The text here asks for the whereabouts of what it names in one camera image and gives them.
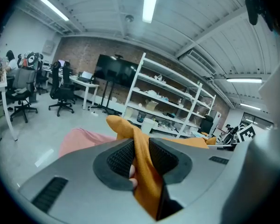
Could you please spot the open cardboard box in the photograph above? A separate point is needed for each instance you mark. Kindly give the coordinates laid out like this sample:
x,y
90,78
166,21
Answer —
x,y
151,105

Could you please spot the pink padded armchair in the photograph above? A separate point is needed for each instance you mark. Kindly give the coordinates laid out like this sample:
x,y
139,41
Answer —
x,y
81,140

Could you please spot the black head-mounted camera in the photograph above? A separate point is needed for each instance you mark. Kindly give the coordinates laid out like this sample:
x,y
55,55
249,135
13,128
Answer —
x,y
252,8

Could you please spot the orange cushion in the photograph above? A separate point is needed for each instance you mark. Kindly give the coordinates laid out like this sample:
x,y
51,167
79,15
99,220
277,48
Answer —
x,y
144,153

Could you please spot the white air conditioner unit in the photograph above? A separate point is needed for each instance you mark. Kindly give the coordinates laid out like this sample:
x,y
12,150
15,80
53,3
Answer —
x,y
198,60

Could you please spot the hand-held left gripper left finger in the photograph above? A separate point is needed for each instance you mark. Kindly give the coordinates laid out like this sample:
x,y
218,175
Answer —
x,y
84,190

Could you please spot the white wall panel box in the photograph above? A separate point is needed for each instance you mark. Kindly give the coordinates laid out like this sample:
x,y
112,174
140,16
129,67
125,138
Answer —
x,y
48,47

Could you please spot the laptop with pink screen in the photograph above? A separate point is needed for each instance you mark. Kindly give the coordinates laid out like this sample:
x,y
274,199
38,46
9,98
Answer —
x,y
61,63

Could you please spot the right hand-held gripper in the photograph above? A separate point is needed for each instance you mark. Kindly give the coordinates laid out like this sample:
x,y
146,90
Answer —
x,y
247,133

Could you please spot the tall white bin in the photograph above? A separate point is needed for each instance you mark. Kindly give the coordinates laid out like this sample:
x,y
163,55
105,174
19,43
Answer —
x,y
147,126

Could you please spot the cartoon print chair cover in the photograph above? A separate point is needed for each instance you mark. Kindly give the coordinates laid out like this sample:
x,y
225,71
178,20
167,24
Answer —
x,y
30,59

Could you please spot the long ceiling light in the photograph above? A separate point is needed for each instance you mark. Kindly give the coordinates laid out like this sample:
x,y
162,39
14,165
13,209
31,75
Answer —
x,y
243,80
54,8
250,106
150,3

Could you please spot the grey back office chair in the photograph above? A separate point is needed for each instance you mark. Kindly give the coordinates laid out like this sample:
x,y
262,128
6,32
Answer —
x,y
23,80

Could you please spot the person's left hand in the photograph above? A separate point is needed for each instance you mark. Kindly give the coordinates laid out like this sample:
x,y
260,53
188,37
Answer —
x,y
133,174

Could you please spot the cream waste bin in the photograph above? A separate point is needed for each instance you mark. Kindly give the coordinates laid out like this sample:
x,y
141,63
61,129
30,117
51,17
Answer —
x,y
129,113

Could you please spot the black television screen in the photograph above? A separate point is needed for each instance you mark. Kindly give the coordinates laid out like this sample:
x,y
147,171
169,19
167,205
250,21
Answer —
x,y
116,70

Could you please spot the round ceiling sensor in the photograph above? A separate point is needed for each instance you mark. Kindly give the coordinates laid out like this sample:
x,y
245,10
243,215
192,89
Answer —
x,y
129,18

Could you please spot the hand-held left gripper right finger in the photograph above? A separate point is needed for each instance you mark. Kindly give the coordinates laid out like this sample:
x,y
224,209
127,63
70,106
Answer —
x,y
196,171

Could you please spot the black high-back office chair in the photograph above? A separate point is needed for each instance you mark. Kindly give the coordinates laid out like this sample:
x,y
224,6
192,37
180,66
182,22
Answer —
x,y
60,90

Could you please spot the white cabinet with red mark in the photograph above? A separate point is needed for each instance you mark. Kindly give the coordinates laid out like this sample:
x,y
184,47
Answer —
x,y
216,125

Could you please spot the open grey laptop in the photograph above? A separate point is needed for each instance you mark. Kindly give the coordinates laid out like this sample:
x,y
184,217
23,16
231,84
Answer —
x,y
86,76

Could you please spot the white shelving unit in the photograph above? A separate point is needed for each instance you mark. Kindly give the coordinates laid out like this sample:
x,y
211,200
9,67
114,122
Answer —
x,y
168,94

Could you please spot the black chair with orange pad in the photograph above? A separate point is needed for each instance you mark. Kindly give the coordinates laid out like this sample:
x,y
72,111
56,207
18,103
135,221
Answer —
x,y
206,123

